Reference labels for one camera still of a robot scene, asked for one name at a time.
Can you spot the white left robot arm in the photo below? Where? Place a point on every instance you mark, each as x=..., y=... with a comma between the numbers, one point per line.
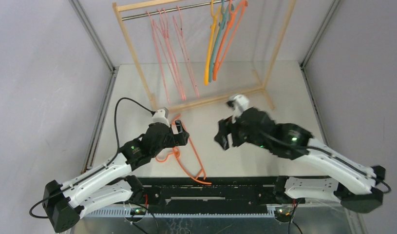
x=111, y=182

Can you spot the orange plastic hanger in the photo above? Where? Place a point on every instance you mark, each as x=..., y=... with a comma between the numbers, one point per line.
x=201, y=175
x=234, y=18

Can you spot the metal rack rod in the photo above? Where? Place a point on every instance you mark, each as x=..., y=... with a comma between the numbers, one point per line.
x=138, y=16

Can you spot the teal plastic hanger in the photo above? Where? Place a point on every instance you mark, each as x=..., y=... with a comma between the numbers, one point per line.
x=222, y=18

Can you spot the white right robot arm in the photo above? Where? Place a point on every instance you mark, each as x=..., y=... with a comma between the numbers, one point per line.
x=352, y=185

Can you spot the metal cable tray base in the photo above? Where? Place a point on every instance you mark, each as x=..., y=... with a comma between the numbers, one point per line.
x=313, y=217

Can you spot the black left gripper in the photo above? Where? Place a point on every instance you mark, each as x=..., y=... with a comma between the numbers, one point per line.
x=177, y=139

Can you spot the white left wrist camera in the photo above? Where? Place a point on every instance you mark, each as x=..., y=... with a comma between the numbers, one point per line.
x=161, y=116

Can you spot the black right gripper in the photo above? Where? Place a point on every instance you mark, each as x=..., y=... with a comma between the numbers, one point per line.
x=235, y=129

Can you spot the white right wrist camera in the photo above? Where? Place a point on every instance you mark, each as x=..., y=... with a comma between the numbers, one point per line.
x=238, y=103

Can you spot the yellow plastic hanger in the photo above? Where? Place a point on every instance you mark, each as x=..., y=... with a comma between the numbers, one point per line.
x=214, y=15

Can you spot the aluminium frame post left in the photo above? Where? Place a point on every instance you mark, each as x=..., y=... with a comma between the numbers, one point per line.
x=101, y=72

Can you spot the aluminium frame post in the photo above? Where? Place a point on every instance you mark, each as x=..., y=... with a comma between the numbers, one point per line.
x=310, y=77
x=101, y=72

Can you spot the hanging pink wire hanger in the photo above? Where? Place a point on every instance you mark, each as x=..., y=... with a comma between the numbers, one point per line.
x=153, y=31

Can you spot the aluminium frame post right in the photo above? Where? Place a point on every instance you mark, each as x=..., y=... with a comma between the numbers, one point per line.
x=310, y=77

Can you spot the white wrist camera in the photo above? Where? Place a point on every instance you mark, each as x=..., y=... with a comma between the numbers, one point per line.
x=161, y=116
x=238, y=103

